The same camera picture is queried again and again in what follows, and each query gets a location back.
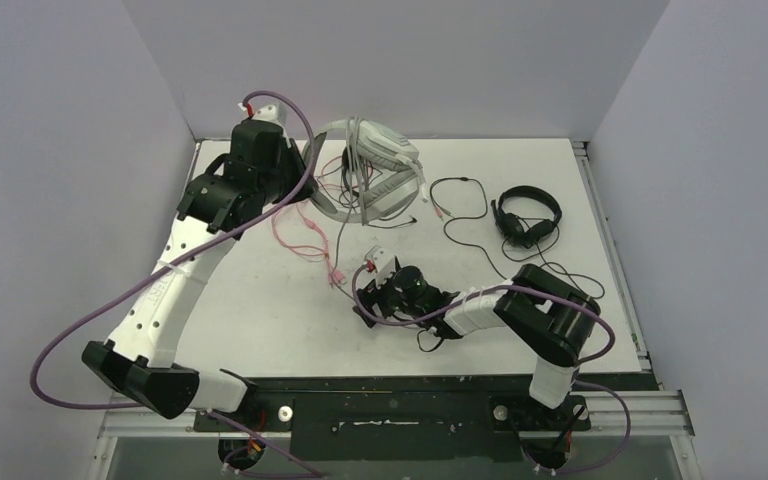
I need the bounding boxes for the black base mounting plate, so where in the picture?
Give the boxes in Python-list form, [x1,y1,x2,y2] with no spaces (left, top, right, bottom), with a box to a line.
[185,372,597,463]

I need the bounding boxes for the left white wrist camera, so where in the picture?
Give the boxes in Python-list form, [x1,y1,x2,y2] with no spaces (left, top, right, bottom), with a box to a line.
[237,102,287,128]

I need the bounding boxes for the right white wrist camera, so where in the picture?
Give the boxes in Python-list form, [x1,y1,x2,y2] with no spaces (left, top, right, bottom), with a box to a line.
[365,245,400,277]

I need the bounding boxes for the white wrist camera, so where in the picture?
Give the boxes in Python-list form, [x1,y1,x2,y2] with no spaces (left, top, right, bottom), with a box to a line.
[365,245,400,277]
[237,102,287,128]

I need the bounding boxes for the pink headset with cable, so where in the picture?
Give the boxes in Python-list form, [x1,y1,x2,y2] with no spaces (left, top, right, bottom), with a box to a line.
[269,200,347,288]

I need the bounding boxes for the small black on-ear headphones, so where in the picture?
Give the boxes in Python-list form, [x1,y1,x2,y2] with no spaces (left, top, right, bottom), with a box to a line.
[340,148,404,202]

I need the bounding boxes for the aluminium frame rail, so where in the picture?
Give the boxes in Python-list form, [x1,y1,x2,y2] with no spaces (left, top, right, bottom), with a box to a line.
[88,390,701,479]

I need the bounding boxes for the purple cable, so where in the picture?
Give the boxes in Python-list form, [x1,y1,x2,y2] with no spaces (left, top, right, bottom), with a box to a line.
[352,261,632,478]
[30,90,317,412]

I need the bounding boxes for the black headset with microphone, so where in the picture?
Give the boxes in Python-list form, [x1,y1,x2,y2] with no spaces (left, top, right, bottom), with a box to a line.
[429,176,607,301]

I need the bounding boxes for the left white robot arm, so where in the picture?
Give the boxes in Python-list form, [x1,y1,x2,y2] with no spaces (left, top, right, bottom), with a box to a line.
[82,118,312,430]

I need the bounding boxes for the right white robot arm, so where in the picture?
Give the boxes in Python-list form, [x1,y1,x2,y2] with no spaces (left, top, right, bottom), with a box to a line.
[352,262,601,428]

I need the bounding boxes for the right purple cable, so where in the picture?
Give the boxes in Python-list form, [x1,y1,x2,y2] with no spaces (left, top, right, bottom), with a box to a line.
[352,261,632,478]

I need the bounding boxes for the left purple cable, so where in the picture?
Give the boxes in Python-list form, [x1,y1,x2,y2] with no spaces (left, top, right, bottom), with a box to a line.
[30,90,317,412]

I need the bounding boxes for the white grey gaming headset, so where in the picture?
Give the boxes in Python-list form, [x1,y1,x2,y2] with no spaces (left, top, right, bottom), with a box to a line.
[302,117,430,225]

